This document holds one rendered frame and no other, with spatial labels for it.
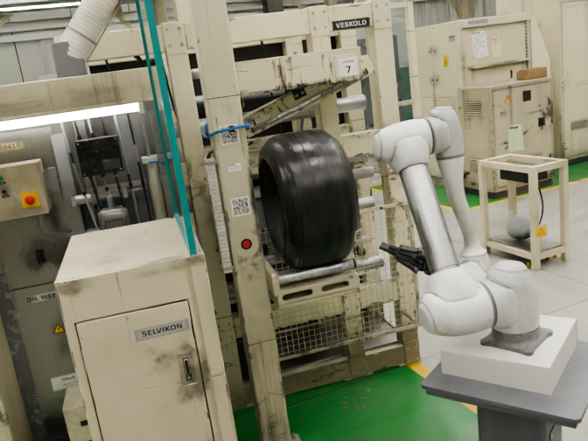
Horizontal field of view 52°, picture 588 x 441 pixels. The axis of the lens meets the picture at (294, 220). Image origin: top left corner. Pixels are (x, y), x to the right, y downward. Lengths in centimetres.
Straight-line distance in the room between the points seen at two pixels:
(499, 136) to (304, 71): 456
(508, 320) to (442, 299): 23
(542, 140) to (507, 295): 554
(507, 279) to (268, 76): 132
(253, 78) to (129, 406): 147
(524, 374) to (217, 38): 159
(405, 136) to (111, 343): 116
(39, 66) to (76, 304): 1002
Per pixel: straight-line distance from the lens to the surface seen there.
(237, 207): 243
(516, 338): 213
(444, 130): 219
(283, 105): 284
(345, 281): 259
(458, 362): 216
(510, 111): 714
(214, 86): 238
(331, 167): 234
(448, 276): 201
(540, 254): 495
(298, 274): 248
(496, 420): 226
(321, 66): 275
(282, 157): 236
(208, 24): 239
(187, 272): 171
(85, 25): 264
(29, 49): 1163
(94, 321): 173
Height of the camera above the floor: 173
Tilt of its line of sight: 14 degrees down
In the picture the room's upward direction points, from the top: 8 degrees counter-clockwise
